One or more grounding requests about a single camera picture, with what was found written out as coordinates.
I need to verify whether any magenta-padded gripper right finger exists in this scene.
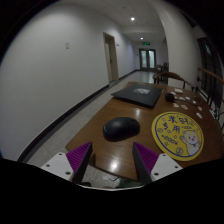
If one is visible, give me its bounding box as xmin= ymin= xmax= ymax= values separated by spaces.
xmin=132 ymin=141 xmax=184 ymax=185

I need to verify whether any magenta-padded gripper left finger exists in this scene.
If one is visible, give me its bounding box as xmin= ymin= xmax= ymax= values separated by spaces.
xmin=40 ymin=141 xmax=94 ymax=185

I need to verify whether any black computer mouse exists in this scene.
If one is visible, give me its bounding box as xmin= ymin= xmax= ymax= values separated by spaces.
xmin=102 ymin=116 xmax=141 ymax=143

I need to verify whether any round yellow cartoon mouse pad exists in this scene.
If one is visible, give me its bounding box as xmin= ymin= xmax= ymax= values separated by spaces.
xmin=151 ymin=111 xmax=205 ymax=163

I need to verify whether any closed black laptop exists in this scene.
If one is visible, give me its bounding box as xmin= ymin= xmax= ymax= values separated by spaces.
xmin=110 ymin=83 xmax=165 ymax=109

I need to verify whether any small black box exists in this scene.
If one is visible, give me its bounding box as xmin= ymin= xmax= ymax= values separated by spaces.
xmin=164 ymin=92 xmax=176 ymax=103

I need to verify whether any white flat strip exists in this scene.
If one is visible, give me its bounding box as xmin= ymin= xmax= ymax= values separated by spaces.
xmin=208 ymin=108 xmax=218 ymax=120

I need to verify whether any wooden armchair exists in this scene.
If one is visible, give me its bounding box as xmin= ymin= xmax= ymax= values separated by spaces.
xmin=155 ymin=63 xmax=169 ymax=75
xmin=152 ymin=70 xmax=198 ymax=93

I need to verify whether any glass double door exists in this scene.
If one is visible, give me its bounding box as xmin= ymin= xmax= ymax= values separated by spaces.
xmin=138 ymin=48 xmax=157 ymax=71

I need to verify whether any pale corridor door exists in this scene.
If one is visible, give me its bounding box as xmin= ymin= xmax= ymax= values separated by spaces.
xmin=102 ymin=31 xmax=120 ymax=87

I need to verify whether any wood-topped black metal railing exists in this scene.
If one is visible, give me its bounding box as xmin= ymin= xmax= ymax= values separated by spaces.
xmin=196 ymin=66 xmax=224 ymax=131

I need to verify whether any dark framed window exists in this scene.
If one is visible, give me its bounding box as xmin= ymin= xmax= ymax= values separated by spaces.
xmin=197 ymin=36 xmax=224 ymax=108

